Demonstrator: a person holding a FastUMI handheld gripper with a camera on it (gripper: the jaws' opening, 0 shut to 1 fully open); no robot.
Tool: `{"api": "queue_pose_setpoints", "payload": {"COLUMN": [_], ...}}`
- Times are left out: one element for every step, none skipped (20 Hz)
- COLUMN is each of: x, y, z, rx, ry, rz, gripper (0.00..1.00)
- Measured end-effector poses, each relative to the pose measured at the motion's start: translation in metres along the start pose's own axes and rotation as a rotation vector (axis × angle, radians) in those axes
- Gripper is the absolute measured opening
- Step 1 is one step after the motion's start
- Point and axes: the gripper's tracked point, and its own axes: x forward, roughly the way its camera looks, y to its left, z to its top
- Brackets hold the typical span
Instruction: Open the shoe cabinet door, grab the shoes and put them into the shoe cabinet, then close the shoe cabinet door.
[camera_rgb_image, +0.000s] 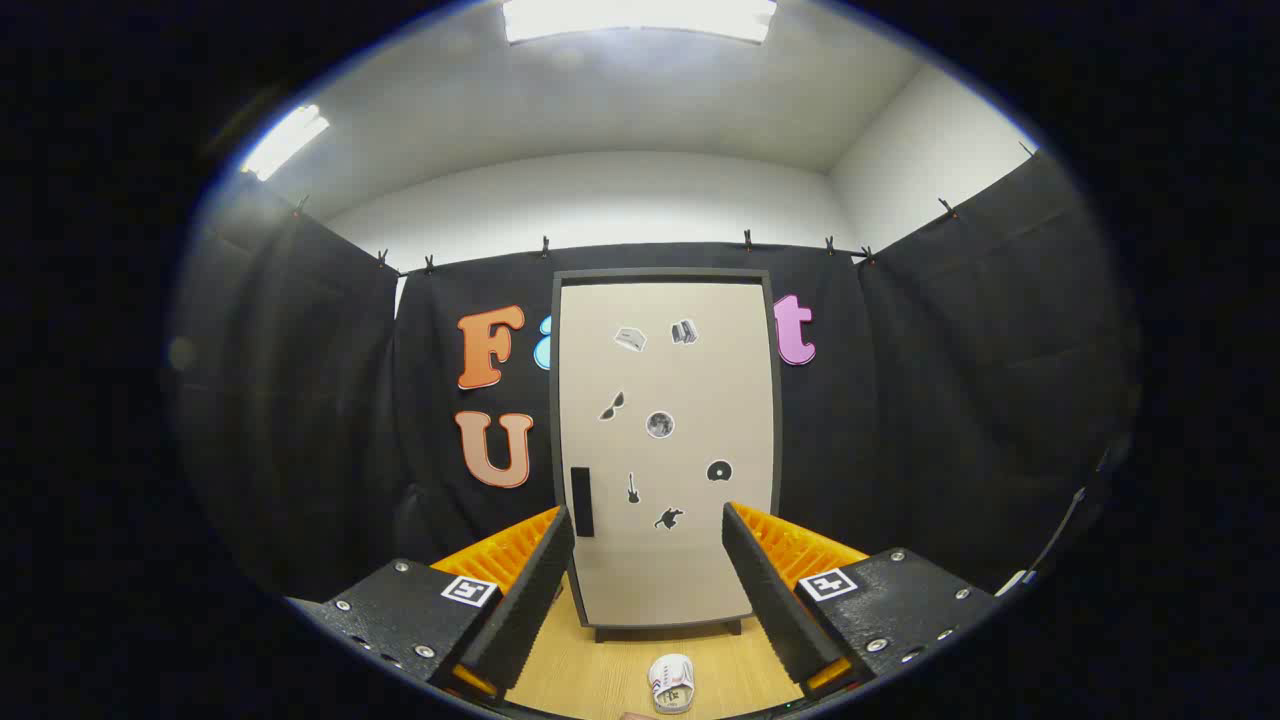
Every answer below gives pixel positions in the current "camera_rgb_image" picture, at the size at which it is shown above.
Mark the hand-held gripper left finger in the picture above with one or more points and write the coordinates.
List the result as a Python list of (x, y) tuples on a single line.
[(530, 600)]

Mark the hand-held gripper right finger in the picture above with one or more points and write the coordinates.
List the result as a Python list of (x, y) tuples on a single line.
[(770, 600)]

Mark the white canvas shoe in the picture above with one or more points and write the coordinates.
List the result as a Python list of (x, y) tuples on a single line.
[(671, 685)]

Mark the dark grey shoe cabinet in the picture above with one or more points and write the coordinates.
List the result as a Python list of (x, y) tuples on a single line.
[(660, 275)]

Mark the black backdrop cloth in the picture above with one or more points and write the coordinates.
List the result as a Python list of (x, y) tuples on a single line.
[(900, 400)]

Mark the row of black cloth clips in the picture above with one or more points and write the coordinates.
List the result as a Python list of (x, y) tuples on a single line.
[(545, 246)]

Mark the narrow ceiling light panel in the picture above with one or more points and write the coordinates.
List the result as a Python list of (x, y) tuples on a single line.
[(285, 140)]

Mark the wide ceiling light panel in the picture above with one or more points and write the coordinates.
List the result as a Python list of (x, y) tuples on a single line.
[(640, 20)]

